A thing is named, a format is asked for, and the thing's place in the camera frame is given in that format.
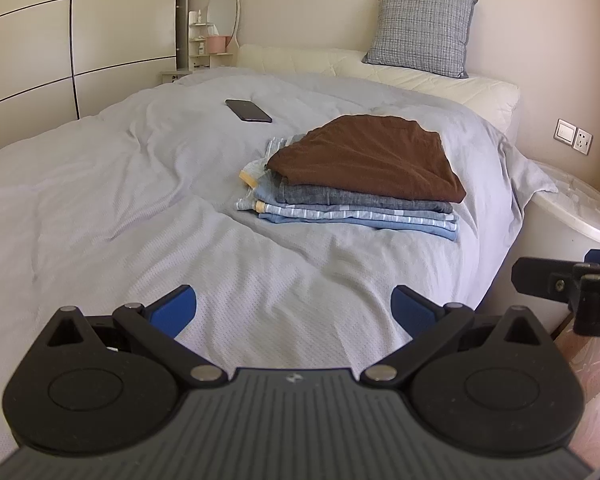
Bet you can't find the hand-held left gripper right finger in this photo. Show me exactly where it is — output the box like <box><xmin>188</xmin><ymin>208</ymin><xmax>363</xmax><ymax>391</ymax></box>
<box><xmin>359</xmin><ymin>285</ymin><xmax>544</xmax><ymax>389</ymax></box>

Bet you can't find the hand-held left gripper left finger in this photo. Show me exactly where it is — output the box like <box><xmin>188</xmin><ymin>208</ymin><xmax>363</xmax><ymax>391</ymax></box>
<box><xmin>45</xmin><ymin>285</ymin><xmax>229</xmax><ymax>389</ymax></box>

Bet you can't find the brown garment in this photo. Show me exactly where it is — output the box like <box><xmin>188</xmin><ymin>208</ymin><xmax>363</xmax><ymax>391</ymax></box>
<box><xmin>265</xmin><ymin>114</ymin><xmax>467</xmax><ymax>204</ymax></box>

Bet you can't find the stack of folded blue clothes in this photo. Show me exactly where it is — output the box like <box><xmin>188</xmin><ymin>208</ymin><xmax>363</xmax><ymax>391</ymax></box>
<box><xmin>236</xmin><ymin>135</ymin><xmax>458</xmax><ymax>228</ymax></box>

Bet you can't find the white bedside cabinet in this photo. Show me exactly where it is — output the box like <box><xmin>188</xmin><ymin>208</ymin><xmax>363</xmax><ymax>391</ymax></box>
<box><xmin>509</xmin><ymin>159</ymin><xmax>600</xmax><ymax>333</ymax></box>

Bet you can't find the blue folded garment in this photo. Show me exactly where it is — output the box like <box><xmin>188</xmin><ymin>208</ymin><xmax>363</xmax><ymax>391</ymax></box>
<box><xmin>258</xmin><ymin>211</ymin><xmax>461</xmax><ymax>242</ymax></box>

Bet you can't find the bed with white sheet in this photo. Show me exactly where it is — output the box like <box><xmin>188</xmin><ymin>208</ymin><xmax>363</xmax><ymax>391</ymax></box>
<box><xmin>0</xmin><ymin>66</ymin><xmax>559</xmax><ymax>463</ymax></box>

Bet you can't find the grey folded garment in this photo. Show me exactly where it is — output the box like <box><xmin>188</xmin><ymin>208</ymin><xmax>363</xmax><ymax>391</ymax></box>
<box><xmin>277</xmin><ymin>176</ymin><xmax>454</xmax><ymax>214</ymax></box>

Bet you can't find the black smartphone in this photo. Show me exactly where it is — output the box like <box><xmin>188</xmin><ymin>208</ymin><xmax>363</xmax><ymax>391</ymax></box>
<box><xmin>224</xmin><ymin>98</ymin><xmax>274</xmax><ymax>124</ymax></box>

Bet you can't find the cream padded headboard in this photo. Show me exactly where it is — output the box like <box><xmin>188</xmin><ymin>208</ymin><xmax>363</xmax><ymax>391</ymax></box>
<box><xmin>235</xmin><ymin>43</ymin><xmax>522</xmax><ymax>134</ymax></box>

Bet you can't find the white vanity shelf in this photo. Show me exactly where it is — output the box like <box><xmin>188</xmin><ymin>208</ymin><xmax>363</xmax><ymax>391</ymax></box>
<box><xmin>160</xmin><ymin>0</ymin><xmax>239</xmax><ymax>87</ymax></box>

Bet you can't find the grey checked pillow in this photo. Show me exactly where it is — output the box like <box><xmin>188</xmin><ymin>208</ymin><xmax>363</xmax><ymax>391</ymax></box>
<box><xmin>362</xmin><ymin>0</ymin><xmax>480</xmax><ymax>80</ymax></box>

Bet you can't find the white panelled wardrobe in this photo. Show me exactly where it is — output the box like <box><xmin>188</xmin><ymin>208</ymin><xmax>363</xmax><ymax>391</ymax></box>
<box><xmin>0</xmin><ymin>0</ymin><xmax>182</xmax><ymax>158</ymax></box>

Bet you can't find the oval mirror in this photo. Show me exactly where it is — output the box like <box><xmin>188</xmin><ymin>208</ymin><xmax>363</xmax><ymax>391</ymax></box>
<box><xmin>207</xmin><ymin>0</ymin><xmax>241</xmax><ymax>52</ymax></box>

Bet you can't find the white wall socket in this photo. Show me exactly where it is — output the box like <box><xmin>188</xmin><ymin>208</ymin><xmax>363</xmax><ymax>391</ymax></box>
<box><xmin>573</xmin><ymin>128</ymin><xmax>594</xmax><ymax>156</ymax></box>

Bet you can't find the white wall switch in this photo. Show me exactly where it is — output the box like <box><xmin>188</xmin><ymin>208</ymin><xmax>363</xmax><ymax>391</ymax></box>
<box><xmin>553</xmin><ymin>118</ymin><xmax>577</xmax><ymax>145</ymax></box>

